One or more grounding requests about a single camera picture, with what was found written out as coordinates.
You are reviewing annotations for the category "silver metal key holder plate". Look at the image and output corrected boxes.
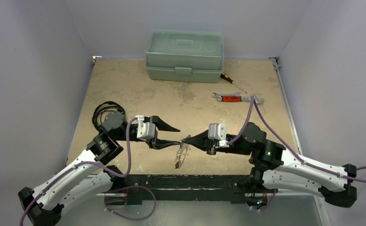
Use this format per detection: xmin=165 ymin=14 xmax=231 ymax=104
xmin=175 ymin=140 xmax=191 ymax=169

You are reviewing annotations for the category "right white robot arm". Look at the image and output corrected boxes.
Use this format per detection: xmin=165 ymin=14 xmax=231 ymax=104
xmin=183 ymin=122 xmax=357 ymax=208

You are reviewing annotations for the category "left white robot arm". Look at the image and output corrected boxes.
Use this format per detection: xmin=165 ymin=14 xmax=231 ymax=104
xmin=18 ymin=111 xmax=180 ymax=226

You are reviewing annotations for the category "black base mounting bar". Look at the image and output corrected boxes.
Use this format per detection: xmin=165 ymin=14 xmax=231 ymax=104
xmin=93 ymin=174 xmax=278 ymax=206

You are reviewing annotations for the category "silver open-end wrench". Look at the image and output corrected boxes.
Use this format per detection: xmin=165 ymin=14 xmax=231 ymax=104
xmin=211 ymin=92 xmax=241 ymax=101

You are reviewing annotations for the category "black yellow screwdriver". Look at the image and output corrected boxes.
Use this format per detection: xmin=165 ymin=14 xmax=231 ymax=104
xmin=220 ymin=72 xmax=247 ymax=93

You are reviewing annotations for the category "green plastic toolbox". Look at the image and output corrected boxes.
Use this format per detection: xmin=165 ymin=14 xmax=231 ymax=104
xmin=145 ymin=30 xmax=224 ymax=83

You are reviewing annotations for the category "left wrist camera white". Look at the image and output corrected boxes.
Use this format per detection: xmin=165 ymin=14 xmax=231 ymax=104
xmin=136 ymin=115 xmax=156 ymax=141

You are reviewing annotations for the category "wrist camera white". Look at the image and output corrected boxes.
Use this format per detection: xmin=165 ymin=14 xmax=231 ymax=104
xmin=208 ymin=123 xmax=228 ymax=147
xmin=136 ymin=115 xmax=156 ymax=141

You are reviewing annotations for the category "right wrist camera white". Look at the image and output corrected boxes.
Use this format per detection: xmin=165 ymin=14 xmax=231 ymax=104
xmin=208 ymin=123 xmax=228 ymax=147

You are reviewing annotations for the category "red handled adjustable wrench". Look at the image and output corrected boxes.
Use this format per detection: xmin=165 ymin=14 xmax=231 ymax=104
xmin=216 ymin=95 xmax=264 ymax=105

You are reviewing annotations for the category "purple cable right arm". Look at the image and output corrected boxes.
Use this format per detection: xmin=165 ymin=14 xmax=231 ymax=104
xmin=226 ymin=97 xmax=366 ymax=184

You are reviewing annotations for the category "coiled black cable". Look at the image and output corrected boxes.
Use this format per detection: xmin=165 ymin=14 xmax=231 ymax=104
xmin=91 ymin=101 xmax=126 ymax=129

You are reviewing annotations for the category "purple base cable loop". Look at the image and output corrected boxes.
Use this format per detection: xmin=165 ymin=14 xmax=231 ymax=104
xmin=103 ymin=186 xmax=157 ymax=221

